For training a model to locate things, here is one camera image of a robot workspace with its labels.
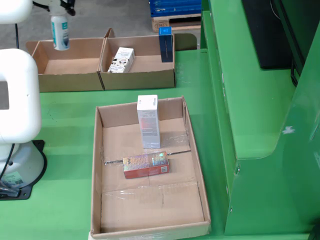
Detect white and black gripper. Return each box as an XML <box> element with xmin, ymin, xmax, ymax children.
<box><xmin>32</xmin><ymin>0</ymin><xmax>76</xmax><ymax>17</ymax></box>

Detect white bottle with teal label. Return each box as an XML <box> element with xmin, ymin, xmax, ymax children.
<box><xmin>50</xmin><ymin>14</ymin><xmax>70</xmax><ymax>51</ymax></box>

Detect open cardboard box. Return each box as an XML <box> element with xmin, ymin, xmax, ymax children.
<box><xmin>96</xmin><ymin>27</ymin><xmax>176</xmax><ymax>91</ymax></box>
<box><xmin>25</xmin><ymin>37</ymin><xmax>106</xmax><ymax>93</ymax></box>

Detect white hand cream box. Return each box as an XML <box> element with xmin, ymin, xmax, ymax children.
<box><xmin>107</xmin><ymin>46</ymin><xmax>136</xmax><ymax>74</ymax></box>

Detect dark blue carton box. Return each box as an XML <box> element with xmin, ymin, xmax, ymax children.
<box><xmin>158</xmin><ymin>26</ymin><xmax>174</xmax><ymax>63</ymax></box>

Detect tall white carton box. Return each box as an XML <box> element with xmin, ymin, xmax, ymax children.
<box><xmin>136</xmin><ymin>94</ymin><xmax>162</xmax><ymax>150</ymax></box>

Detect red holographic carton box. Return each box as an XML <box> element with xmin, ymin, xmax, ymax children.
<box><xmin>121</xmin><ymin>150</ymin><xmax>171</xmax><ymax>180</ymax></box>

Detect shallow cardboard tray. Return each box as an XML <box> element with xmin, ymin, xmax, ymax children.
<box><xmin>88</xmin><ymin>95</ymin><xmax>212</xmax><ymax>240</ymax></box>

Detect wooden pallet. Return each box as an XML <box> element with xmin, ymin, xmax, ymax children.
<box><xmin>151</xmin><ymin>13</ymin><xmax>202</xmax><ymax>33</ymax></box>

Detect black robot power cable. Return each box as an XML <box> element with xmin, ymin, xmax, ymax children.
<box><xmin>0</xmin><ymin>22</ymin><xmax>20</xmax><ymax>191</ymax></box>

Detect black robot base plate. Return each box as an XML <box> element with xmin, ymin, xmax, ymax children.
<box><xmin>0</xmin><ymin>139</ymin><xmax>48</xmax><ymax>201</ymax></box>

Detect green metal frame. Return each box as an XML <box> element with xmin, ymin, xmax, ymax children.
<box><xmin>199</xmin><ymin>0</ymin><xmax>320</xmax><ymax>236</ymax></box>

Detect black monitor cable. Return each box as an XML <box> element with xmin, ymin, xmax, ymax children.
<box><xmin>289</xmin><ymin>61</ymin><xmax>300</xmax><ymax>87</ymax></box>

